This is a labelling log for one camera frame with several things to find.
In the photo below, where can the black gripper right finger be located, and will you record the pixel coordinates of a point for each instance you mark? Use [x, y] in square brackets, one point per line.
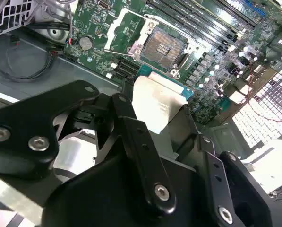
[222, 196]

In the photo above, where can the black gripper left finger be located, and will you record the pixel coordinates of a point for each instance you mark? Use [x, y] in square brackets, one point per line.
[25, 123]

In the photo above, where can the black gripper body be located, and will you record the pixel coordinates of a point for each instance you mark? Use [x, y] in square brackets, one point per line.
[107, 201]

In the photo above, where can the silver CPU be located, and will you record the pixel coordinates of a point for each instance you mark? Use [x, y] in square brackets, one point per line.
[155, 101]

